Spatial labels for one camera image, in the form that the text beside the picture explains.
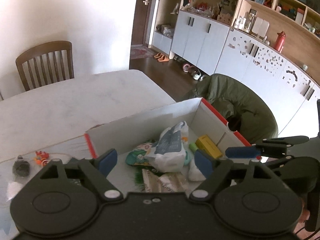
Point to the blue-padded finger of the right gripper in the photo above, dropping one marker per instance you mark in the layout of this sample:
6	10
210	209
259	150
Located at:
245	152

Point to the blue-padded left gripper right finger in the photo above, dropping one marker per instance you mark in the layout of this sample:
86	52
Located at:
204	163

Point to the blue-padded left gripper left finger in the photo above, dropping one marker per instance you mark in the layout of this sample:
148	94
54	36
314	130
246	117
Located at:
107	161

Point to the bag of dark items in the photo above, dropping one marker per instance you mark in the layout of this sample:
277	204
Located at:
21	168

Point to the person's hand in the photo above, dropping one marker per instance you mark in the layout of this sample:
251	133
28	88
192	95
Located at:
305	212

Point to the green tube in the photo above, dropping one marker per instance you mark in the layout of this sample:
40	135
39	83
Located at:
193	147

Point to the yellow box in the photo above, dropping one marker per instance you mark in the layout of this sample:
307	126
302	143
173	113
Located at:
206	144

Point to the green white snack packet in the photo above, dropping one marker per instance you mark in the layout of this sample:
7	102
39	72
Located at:
137	156

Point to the patterned paper packet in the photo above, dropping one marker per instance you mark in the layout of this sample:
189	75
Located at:
166	183

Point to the white blue plastic bag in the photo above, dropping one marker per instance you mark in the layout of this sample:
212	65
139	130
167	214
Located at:
168	154

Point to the white cardboard box red trim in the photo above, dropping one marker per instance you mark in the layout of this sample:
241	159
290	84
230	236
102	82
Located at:
125	134

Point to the red orange toy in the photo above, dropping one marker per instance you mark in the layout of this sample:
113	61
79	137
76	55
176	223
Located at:
41	158

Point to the pink shoes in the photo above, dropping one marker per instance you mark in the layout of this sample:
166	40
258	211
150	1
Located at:
188	68

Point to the red thermos bottle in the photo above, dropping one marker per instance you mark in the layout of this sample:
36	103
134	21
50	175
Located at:
279	43

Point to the orange slippers pair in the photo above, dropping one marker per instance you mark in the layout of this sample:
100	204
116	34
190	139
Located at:
161	57

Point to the brown wooden chair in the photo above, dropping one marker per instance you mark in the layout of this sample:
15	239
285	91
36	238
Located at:
45	64

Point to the white cabinet row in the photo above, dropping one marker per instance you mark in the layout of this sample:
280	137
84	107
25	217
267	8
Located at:
236	38

